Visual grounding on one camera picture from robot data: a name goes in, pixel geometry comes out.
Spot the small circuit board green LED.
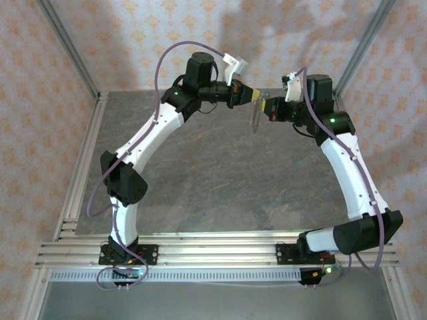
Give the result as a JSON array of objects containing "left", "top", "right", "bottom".
[
  {"left": 111, "top": 265, "right": 149, "bottom": 280},
  {"left": 308, "top": 265, "right": 344, "bottom": 279}
]

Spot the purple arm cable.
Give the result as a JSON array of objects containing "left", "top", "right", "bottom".
[
  {"left": 292, "top": 67, "right": 390, "bottom": 289},
  {"left": 85, "top": 40, "right": 228, "bottom": 291}
]

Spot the aluminium frame post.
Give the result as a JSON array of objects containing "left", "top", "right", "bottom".
[
  {"left": 332, "top": 0, "right": 398, "bottom": 98},
  {"left": 35, "top": 0, "right": 101, "bottom": 97}
]

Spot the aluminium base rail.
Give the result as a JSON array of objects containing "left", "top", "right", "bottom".
[{"left": 35, "top": 229, "right": 401, "bottom": 269}]

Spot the white slotted cable duct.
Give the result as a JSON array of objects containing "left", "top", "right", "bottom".
[{"left": 49, "top": 269, "right": 303, "bottom": 283}]

